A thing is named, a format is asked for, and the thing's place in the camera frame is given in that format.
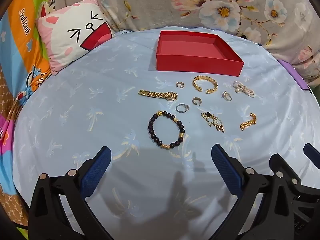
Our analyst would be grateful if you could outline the gold watch band bracelet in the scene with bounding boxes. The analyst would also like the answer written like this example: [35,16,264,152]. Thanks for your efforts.
[139,89,178,103]

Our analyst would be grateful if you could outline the grey floral blanket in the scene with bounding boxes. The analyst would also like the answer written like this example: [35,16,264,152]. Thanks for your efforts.
[57,0,320,85]

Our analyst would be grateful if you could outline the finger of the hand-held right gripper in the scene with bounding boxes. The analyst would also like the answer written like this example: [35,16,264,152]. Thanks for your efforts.
[303,143,320,170]
[269,152,303,188]

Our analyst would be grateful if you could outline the gold chain cuff bracelet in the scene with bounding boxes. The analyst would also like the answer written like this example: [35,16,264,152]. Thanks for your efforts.
[192,75,218,94]

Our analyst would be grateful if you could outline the colourful cartoon blanket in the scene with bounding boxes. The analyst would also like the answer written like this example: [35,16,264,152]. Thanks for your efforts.
[0,0,68,195]

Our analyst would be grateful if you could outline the red cardboard box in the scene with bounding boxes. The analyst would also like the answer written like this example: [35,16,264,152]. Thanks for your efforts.
[155,30,244,77]

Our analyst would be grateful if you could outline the white cat face pillow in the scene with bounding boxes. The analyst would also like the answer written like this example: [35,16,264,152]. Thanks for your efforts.
[37,0,113,77]

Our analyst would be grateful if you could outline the black bead bracelet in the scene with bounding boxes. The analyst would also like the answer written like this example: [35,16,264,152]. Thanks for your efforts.
[148,110,186,149]

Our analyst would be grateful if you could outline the pearl hair clip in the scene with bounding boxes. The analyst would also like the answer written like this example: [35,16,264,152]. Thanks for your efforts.
[232,81,256,98]

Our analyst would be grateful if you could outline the light blue palm print sheet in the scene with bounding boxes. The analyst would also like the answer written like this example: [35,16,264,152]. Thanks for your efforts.
[11,26,318,240]

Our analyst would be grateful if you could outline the gold necklace with black clover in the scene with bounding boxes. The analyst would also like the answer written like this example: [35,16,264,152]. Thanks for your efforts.
[201,112,225,133]

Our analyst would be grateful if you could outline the purple mat edge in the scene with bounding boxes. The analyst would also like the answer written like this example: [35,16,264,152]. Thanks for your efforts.
[277,59,310,90]

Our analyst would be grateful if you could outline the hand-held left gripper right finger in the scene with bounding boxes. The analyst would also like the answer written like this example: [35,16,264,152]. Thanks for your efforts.
[211,144,292,240]

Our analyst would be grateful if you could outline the short gold chain bracelet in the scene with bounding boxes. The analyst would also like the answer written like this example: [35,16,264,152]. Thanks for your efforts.
[239,113,258,131]

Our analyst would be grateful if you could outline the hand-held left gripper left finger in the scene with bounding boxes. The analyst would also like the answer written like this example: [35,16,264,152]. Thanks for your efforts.
[29,146,112,240]

